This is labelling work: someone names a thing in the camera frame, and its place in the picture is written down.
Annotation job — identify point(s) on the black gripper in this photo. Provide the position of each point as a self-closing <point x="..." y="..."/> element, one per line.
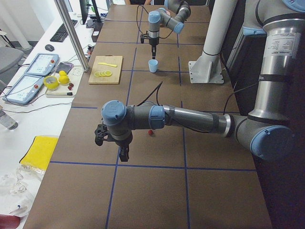
<point x="122" y="143"/>
<point x="153" y="43"/>

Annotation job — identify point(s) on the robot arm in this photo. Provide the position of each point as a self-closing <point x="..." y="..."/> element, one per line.
<point x="263" y="131"/>
<point x="173" y="17"/>

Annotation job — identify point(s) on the light blue cup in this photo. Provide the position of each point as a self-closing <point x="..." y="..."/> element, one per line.
<point x="153" y="65"/>

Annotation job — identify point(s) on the yellow plastic knife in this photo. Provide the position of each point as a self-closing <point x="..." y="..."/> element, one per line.
<point x="107" y="64"/>

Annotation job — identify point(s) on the lemon slice four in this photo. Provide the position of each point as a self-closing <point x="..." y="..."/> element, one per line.
<point x="108" y="73"/>

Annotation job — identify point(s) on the bamboo cutting board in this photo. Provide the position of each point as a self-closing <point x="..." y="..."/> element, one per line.
<point x="116" y="71"/>

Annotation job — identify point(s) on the lemon slice two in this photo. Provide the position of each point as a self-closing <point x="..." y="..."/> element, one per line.
<point x="101" y="74"/>

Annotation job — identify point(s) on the black monitor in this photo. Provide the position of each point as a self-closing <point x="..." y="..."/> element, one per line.
<point x="85" y="5"/>

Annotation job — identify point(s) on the lemon slice one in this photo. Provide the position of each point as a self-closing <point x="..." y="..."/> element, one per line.
<point x="97" y="74"/>

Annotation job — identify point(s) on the white tray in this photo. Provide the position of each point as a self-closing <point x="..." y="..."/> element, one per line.
<point x="62" y="90"/>

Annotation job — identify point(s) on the spare strawberry on bench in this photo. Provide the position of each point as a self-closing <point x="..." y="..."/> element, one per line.
<point x="70" y="86"/>

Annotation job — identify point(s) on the yellow cloth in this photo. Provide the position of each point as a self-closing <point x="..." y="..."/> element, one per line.
<point x="40" y="152"/>

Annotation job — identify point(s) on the black keyboard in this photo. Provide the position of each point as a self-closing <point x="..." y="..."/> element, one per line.
<point x="60" y="35"/>

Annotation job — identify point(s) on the yellow lemon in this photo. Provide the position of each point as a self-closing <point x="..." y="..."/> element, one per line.
<point x="64" y="79"/>
<point x="62" y="73"/>

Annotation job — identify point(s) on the yellow tape roll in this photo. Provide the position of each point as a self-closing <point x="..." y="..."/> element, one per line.
<point x="51" y="82"/>

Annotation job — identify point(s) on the black computer mouse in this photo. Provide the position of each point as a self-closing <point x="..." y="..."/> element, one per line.
<point x="49" y="47"/>

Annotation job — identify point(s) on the plastic bag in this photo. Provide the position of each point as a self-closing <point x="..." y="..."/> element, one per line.
<point x="18" y="190"/>

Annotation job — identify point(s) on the upper teach pendant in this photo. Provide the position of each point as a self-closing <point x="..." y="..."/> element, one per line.
<point x="42" y="64"/>

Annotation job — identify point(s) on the teach pendant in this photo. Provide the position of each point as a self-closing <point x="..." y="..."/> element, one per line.
<point x="24" y="90"/>
<point x="42" y="64"/>

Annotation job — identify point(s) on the lower teach pendant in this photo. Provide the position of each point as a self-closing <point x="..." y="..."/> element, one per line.
<point x="24" y="90"/>

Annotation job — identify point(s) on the clear water bottle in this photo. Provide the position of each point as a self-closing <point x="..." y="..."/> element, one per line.
<point x="7" y="121"/>

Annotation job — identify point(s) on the white camera pole base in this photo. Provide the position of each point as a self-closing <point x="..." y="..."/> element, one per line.
<point x="207" y="68"/>

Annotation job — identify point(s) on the aluminium frame post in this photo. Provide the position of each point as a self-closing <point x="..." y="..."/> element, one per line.
<point x="63" y="11"/>

